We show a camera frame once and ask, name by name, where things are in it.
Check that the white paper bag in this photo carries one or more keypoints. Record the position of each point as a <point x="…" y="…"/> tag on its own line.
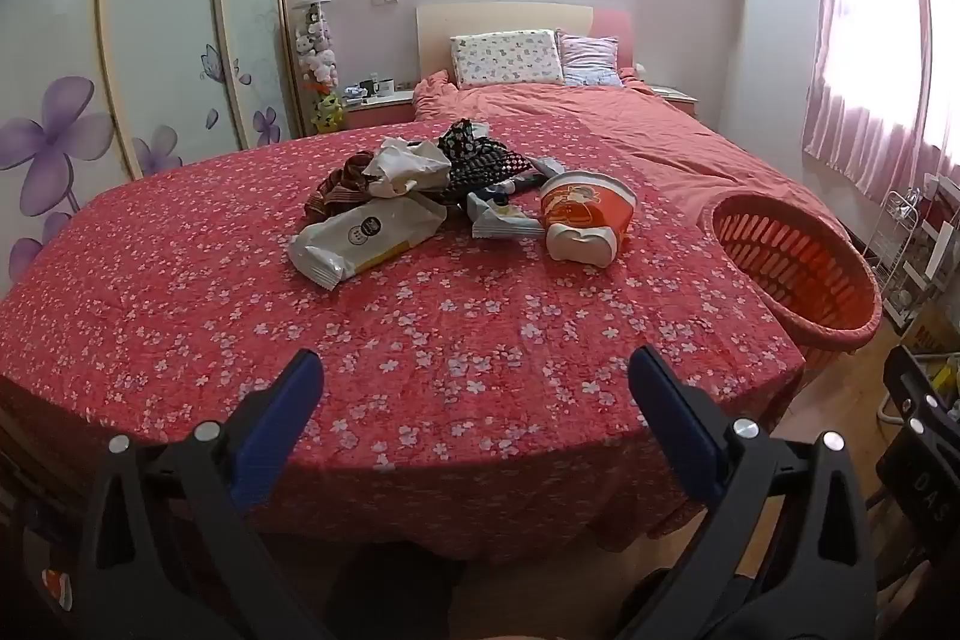
<point x="405" y="164"/>

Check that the cream and pink headboard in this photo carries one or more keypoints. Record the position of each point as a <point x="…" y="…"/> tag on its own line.
<point x="487" y="18"/>

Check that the orange plastic laundry basket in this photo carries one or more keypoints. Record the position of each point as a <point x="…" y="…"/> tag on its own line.
<point x="825" y="314"/>

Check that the red floral blanket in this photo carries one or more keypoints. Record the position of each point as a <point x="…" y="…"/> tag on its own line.
<point x="225" y="325"/>

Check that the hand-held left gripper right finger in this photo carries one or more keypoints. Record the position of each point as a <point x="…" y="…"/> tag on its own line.
<point x="675" y="415"/>

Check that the red and white paper bucket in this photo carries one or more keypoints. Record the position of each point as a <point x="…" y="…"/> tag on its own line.
<point x="585" y="205"/>

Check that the pink duvet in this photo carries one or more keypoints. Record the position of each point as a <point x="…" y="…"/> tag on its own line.
<point x="637" y="138"/>

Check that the white mug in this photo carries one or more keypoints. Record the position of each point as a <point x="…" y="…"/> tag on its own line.
<point x="385" y="84"/>

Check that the cardboard box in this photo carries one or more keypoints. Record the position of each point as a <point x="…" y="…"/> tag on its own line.
<point x="930" y="325"/>

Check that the white floral pillow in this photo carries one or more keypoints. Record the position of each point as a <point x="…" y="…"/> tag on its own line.
<point x="506" y="57"/>

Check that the black polka dot cloth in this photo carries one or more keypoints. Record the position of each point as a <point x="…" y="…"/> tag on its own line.
<point x="487" y="168"/>

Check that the black floral cloth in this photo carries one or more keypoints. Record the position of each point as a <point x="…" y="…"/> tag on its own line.
<point x="461" y="138"/>

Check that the dark mug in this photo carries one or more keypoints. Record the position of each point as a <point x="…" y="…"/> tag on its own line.
<point x="367" y="85"/>

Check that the hanging plush toy stack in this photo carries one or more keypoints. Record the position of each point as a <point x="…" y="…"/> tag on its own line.
<point x="319" y="48"/>

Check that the yellow green plush toy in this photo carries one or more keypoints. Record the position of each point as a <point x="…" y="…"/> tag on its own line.
<point x="328" y="114"/>

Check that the brown striped cloth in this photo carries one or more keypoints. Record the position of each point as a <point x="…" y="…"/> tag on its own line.
<point x="337" y="190"/>

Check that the pink and white nightstand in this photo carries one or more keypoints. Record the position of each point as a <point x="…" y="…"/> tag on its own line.
<point x="379" y="114"/>
<point x="679" y="99"/>

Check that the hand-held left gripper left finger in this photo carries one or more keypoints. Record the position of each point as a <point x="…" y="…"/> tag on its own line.
<point x="277" y="415"/>

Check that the pink striped pillow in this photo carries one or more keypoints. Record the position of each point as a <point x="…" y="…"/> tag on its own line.
<point x="589" y="61"/>

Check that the grey sock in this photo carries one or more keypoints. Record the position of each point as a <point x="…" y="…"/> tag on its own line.
<point x="547" y="166"/>

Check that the floral sliding door wardrobe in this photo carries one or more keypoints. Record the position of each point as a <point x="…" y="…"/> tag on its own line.
<point x="150" y="48"/>

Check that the pink curtain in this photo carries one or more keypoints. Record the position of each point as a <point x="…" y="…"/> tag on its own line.
<point x="877" y="48"/>

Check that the white snack packet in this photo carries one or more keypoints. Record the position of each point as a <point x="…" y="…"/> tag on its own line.
<point x="360" y="239"/>

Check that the light blue plastic packet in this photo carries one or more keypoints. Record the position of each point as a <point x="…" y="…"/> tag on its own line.
<point x="499" y="220"/>

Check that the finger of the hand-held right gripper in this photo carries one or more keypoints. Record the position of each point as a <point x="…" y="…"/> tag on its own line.
<point x="919" y="411"/>

